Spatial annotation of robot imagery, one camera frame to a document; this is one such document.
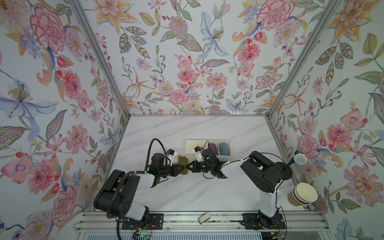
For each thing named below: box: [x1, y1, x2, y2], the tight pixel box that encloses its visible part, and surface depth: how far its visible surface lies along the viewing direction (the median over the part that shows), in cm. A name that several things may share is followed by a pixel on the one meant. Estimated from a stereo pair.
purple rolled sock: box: [208, 143, 218, 155], surface depth 99 cm
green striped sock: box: [177, 154, 189, 175], surface depth 92 cm
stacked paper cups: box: [287, 182, 318, 206], surface depth 73 cm
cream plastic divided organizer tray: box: [185, 139, 231, 162], surface depth 97 cm
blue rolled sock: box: [219, 142, 229, 156], surface depth 97 cm
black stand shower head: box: [276, 150, 308, 180], surface depth 91 cm
